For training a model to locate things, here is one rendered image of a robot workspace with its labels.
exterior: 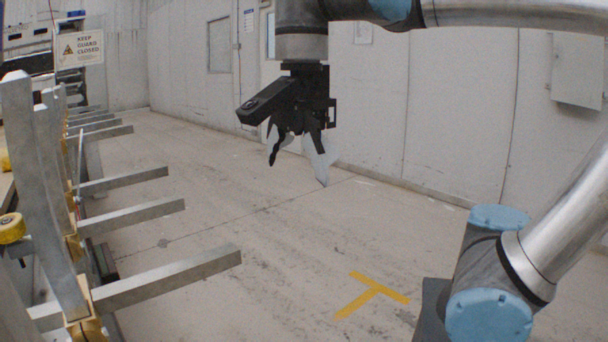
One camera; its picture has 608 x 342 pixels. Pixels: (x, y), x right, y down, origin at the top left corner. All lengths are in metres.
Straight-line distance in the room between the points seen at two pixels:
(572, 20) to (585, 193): 0.29
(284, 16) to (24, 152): 0.41
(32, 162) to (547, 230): 0.64
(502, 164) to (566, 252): 2.26
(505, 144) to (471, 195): 0.54
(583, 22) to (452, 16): 0.25
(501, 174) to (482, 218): 2.11
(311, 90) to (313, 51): 0.08
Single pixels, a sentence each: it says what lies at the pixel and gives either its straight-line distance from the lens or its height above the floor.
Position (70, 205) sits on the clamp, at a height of 0.84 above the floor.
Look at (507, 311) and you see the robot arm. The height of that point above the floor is 0.83.
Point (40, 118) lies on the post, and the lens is 0.61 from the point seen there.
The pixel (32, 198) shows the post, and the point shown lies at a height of 1.03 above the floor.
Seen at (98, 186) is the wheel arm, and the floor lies 0.85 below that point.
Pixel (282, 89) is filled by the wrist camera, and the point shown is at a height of 1.10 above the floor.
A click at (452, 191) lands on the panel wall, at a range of 2.94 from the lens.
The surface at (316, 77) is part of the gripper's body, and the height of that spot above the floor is 1.11.
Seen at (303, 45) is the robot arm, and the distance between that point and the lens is 0.51.
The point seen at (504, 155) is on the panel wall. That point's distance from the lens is 2.71.
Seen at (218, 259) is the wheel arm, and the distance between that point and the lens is 0.52.
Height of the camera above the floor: 1.14
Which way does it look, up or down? 19 degrees down
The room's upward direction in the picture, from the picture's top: straight up
